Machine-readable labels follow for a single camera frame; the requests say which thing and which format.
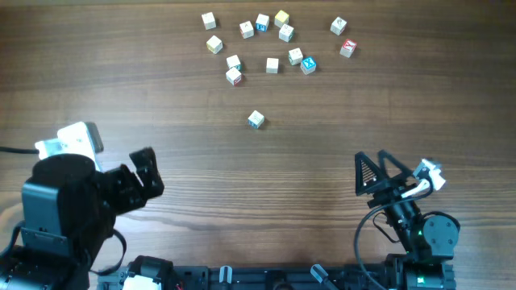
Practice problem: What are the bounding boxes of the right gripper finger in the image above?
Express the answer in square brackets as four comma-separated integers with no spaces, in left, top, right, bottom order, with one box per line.
[355,151,387,196]
[377,150,413,180]

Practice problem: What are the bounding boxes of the wooden block blue Y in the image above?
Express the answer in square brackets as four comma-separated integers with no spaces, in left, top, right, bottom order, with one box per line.
[248,110,265,129]

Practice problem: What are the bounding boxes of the blue X wooden block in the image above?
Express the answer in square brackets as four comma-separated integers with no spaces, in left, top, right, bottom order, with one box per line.
[301,56,317,75]

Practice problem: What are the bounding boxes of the wooden block green picture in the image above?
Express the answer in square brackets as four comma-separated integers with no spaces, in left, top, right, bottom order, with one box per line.
[288,48,303,65]

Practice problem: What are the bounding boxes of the plain wooden block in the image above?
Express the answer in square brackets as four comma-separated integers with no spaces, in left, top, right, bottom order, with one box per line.
[265,58,279,74]

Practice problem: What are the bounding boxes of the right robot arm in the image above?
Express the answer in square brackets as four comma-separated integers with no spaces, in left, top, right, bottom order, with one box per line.
[353,150,460,289]

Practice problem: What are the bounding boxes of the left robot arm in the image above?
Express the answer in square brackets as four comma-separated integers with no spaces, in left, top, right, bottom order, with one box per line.
[1,147,164,289]

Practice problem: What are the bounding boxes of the wooden block red side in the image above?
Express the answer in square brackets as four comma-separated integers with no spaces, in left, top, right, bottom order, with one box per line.
[226,67,243,86]

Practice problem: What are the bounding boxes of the red top wooden block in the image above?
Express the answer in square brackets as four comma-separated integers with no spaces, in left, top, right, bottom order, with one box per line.
[339,39,357,58]

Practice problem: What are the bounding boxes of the wooden block teal side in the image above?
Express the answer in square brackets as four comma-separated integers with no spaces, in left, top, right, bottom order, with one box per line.
[227,55,242,71]

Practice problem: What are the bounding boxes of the wooden block yellow side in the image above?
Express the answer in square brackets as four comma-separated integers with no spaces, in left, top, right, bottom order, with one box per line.
[206,35,223,54]

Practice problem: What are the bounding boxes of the wooden block far right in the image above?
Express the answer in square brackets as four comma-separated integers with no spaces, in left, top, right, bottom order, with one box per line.
[331,17,347,35]

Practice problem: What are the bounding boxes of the wooden block top left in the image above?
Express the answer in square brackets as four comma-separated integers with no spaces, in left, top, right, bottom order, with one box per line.
[202,12,216,30]

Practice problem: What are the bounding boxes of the wooden block green side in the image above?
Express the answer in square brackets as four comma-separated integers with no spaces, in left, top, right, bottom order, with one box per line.
[279,24,294,43]

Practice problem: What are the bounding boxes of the wooden block red letter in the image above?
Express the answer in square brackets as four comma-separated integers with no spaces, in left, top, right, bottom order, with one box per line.
[239,21,254,39]

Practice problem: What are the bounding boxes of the yellow top wooden block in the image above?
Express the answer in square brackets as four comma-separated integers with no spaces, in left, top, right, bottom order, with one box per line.
[274,10,289,27]

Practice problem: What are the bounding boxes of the wooden block blue side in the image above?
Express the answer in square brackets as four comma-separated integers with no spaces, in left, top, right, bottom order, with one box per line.
[256,14,270,32]

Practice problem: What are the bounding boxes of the right camera cable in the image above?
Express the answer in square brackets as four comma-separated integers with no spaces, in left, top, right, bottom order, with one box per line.
[353,180,435,290]

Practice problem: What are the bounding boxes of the camera cable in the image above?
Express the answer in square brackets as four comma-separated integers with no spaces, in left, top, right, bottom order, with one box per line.
[0,146,40,155]
[353,180,435,290]

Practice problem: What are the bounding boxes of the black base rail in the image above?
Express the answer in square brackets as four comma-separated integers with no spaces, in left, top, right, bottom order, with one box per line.
[97,256,378,290]

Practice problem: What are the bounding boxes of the left camera cable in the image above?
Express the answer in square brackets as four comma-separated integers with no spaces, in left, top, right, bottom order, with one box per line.
[0,146,40,155]

